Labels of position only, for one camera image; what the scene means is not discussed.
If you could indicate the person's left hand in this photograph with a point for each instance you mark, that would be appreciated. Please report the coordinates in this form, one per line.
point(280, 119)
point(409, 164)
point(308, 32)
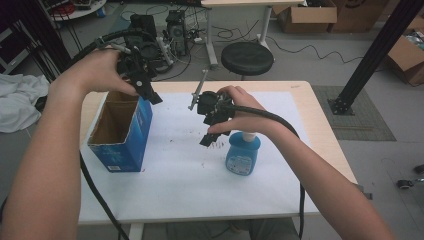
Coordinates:
point(90, 73)

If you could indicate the wooden table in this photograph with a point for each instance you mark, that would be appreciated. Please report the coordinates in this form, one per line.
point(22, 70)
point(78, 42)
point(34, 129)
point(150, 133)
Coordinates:
point(320, 113)

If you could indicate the black caster wheel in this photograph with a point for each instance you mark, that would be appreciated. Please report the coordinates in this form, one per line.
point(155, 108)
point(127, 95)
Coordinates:
point(404, 183)

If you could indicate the blue cardboard box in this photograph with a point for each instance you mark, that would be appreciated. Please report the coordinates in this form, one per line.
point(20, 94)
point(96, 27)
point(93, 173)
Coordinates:
point(133, 140)

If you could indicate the dark curtain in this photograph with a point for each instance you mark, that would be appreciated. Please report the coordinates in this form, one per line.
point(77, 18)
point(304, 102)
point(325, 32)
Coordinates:
point(33, 30)

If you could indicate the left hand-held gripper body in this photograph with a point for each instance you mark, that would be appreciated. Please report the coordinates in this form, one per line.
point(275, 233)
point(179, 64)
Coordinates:
point(141, 55)

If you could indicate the open cardboard box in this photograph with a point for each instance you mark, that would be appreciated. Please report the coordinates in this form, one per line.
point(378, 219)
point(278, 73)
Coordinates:
point(308, 16)
point(406, 56)

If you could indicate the black computer tower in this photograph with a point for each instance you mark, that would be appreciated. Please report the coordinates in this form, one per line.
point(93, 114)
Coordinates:
point(176, 31)

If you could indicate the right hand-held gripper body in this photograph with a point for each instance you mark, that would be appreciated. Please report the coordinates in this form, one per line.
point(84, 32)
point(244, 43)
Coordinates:
point(213, 106)

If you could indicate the white power strip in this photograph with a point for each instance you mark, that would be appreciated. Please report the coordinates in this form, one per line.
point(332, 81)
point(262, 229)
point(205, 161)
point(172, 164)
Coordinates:
point(198, 40)

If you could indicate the round white table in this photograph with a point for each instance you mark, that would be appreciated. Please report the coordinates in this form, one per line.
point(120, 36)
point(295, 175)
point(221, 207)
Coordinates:
point(80, 11)

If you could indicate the person's right hand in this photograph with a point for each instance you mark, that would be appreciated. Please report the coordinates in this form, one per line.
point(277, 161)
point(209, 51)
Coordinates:
point(253, 116)

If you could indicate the grey floor mat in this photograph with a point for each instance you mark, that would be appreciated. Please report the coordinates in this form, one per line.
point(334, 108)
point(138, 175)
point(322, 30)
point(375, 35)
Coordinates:
point(366, 126)

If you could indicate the person's grey pants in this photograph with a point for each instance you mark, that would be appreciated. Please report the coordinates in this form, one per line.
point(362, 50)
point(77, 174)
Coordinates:
point(266, 230)

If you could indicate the white table mat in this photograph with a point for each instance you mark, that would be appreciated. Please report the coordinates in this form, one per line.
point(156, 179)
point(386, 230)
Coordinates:
point(186, 186)

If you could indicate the white cloth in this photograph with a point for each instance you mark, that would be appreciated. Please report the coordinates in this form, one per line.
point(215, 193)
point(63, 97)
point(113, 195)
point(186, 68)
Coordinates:
point(20, 100)

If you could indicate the blue plastic bottle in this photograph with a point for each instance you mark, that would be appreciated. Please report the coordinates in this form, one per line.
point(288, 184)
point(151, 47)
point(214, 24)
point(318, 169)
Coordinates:
point(242, 156)

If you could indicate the white desk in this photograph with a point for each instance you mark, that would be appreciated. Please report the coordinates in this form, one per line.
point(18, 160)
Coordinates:
point(210, 40)

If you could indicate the black metal stand post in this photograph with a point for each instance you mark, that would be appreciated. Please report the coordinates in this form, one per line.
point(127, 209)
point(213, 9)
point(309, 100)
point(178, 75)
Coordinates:
point(373, 56)

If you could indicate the black round stool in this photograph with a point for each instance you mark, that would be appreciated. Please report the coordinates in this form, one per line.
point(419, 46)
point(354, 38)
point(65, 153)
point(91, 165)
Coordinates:
point(247, 58)

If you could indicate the closed cardboard box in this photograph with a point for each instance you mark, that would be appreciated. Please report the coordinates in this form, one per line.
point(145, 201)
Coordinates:
point(358, 15)

